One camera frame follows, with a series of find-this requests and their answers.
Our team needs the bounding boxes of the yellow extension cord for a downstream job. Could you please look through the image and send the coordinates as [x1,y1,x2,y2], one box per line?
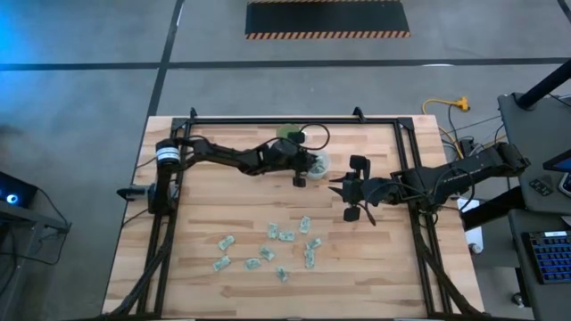
[421,95,474,165]

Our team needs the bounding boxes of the black desk leg beam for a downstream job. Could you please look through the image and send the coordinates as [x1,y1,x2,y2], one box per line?
[461,185,527,232]

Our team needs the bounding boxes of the black mesh stand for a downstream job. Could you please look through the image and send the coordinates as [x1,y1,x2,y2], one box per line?
[0,207,72,321]

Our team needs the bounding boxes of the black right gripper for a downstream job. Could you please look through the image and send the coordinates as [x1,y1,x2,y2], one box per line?
[328,155,393,223]

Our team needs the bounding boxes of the black backlit keyboard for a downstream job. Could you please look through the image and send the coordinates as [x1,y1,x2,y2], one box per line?
[528,229,571,285]

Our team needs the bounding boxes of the white desk leg base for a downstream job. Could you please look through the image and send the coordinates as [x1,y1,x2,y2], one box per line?
[457,198,486,256]

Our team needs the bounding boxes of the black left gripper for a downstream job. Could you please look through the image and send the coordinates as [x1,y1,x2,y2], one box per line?
[267,131,322,188]

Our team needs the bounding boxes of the clear plastic cup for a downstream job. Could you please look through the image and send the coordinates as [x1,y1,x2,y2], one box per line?
[306,149,333,181]

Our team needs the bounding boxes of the black hazard-striped floor mat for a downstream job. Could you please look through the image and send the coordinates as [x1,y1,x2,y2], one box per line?
[244,0,412,40]

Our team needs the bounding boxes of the black computer with blue light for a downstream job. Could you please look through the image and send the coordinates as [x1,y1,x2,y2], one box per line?
[0,171,39,210]

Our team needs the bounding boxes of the small black controller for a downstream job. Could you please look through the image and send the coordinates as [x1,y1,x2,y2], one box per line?
[529,177,553,197]

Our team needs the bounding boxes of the black power strip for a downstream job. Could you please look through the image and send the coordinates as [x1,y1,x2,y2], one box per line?
[459,136,481,158]

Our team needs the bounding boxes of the grey desk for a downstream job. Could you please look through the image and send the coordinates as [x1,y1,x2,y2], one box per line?
[497,91,571,321]

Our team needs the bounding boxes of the black table clamp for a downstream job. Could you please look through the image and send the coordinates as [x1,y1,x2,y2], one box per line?
[116,185,153,202]

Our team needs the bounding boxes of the black aluminium table frame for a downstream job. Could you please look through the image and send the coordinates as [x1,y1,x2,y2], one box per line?
[104,106,487,321]

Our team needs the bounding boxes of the black desk monitor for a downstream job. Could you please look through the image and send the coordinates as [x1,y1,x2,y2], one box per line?
[542,149,571,197]

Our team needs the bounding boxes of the black monitor pole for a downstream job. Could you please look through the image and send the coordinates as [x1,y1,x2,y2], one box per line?
[515,57,571,111]

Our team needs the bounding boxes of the green ceramic mug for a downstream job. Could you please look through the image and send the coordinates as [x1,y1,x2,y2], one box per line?
[276,123,304,140]

